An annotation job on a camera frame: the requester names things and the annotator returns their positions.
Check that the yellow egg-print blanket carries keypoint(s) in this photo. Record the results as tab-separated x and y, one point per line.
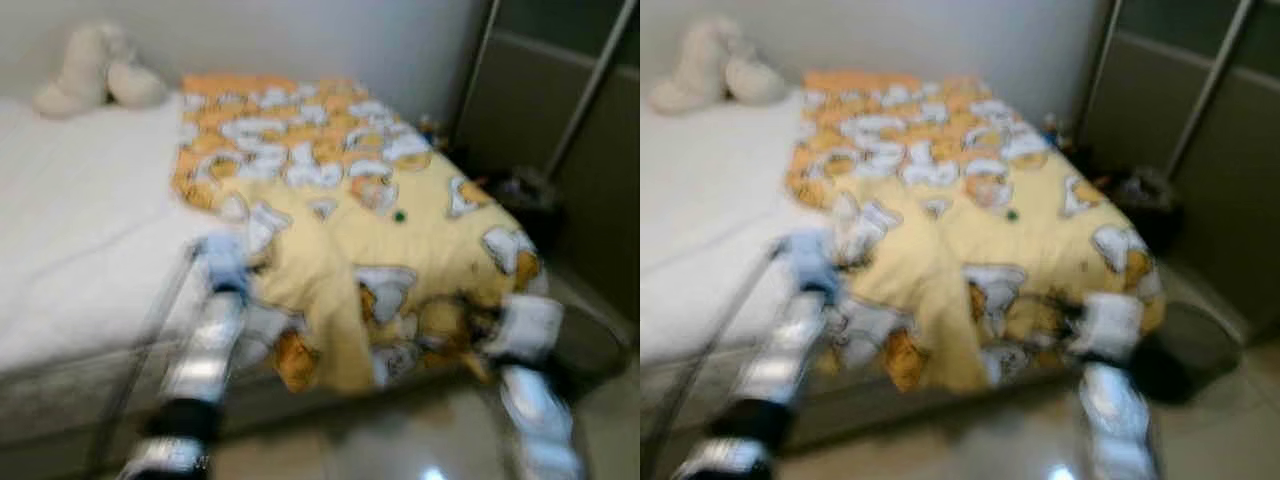
340	220
960	220

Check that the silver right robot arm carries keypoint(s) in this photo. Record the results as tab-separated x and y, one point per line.
540	415
1120	415

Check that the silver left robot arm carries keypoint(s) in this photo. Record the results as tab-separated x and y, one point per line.
205	350
785	355

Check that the black round bin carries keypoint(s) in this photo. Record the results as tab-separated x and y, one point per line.
590	345
1190	350

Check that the dark cluttered basket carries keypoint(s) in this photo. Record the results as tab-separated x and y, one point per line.
1145	200
525	200

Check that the grey bed base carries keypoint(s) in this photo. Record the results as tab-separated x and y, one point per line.
60	415
870	410

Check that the dark sliding-door wardrobe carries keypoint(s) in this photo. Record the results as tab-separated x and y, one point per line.
1190	110
560	110

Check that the white quilted mattress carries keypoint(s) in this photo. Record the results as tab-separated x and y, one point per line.
90	210
715	210

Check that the beige plush toy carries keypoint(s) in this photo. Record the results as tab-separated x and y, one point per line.
715	65
95	70

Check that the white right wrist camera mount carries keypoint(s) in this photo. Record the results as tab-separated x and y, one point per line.
1108	328
525	330

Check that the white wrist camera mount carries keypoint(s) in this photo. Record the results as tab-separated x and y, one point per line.
1108	328
810	262
525	330
222	262

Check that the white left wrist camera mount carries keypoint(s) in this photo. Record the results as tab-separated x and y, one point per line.
810	262
222	262

